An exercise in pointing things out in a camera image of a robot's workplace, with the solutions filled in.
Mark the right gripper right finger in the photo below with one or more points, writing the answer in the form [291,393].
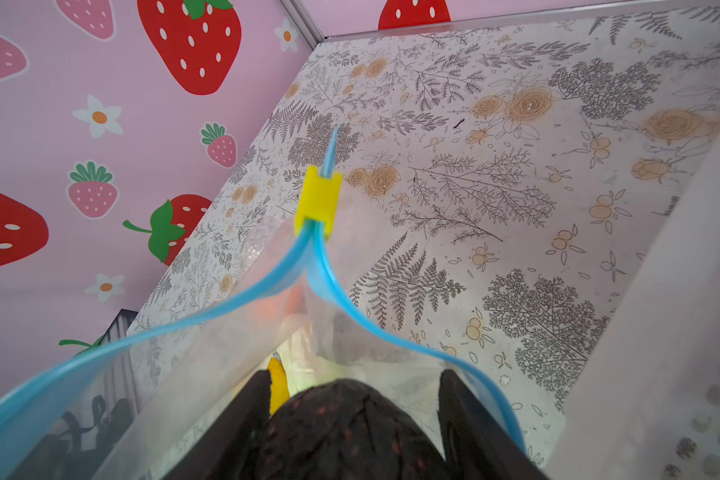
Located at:
[475,446]

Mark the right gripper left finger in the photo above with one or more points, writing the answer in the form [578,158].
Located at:
[223,449]

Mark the clear zip top bag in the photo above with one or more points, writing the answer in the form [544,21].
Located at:
[323,243]

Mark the dark avocado toy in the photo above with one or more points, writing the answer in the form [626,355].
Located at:
[345,429]

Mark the orange toy fruit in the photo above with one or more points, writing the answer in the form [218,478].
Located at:
[274,309]

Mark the white plastic basket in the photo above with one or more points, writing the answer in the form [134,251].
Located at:
[647,405]

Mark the white radish toy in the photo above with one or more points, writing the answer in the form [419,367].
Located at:
[304,368]

